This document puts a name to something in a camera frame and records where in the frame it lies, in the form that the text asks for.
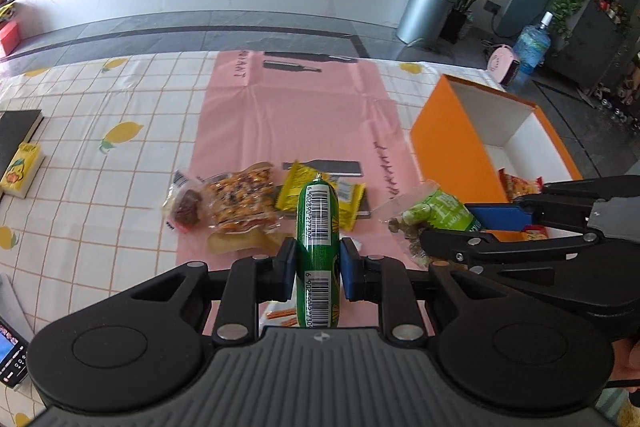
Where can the orange cardboard box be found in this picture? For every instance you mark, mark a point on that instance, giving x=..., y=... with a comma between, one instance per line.
x=466, y=133

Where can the yellow tissue pack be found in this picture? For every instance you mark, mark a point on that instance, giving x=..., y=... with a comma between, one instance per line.
x=22, y=169

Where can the black book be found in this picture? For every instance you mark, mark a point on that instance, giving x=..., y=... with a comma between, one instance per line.
x=17, y=126

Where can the silver trash can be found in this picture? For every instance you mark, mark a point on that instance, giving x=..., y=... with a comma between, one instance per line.
x=423, y=20

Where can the green nut packet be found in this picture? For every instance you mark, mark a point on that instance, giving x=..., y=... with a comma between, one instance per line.
x=424, y=207

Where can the brown cake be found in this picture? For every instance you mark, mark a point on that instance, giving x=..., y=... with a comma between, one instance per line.
x=183, y=206

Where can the pink small heater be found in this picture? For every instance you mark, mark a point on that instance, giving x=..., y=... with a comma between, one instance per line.
x=503, y=65

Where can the red snack bag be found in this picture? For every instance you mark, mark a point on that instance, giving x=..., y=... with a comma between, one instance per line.
x=534, y=233

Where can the smartphone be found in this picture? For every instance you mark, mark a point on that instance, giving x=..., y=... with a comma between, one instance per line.
x=13, y=356

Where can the dark cabinet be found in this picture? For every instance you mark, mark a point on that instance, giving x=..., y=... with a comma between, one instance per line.
x=595, y=53

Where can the blue water jug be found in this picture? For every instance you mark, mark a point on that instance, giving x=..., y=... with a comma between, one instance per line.
x=532, y=45

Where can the mixed nut brittle pack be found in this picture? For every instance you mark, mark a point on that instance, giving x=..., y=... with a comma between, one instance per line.
x=239, y=208

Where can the yellow snack packet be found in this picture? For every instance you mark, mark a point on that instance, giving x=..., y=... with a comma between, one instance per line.
x=349, y=194

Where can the green sausage stick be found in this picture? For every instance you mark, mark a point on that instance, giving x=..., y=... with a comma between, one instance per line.
x=318, y=264

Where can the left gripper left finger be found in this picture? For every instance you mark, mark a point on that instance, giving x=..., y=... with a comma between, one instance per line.
x=245, y=286

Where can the lemon pattern tablecloth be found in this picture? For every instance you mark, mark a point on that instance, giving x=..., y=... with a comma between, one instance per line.
x=113, y=134

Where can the pink plastic mat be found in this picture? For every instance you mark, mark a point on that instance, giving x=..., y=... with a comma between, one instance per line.
x=327, y=111

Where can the Mimi shrimp stick bag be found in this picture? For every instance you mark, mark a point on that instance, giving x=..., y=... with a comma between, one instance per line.
x=515, y=187

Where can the white pretzel stick box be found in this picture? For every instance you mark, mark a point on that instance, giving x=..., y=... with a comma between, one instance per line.
x=278, y=314

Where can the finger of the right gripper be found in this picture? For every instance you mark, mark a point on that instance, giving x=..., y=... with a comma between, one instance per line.
x=501, y=217

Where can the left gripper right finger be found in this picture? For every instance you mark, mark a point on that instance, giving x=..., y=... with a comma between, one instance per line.
x=391, y=287

